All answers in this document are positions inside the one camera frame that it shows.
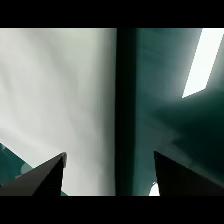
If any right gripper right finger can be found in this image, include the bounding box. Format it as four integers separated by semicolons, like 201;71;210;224
153;150;224;197

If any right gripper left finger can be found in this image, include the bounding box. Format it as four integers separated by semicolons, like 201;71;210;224
0;151;68;197

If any white garment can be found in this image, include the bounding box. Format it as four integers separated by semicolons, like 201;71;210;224
0;27;117;197

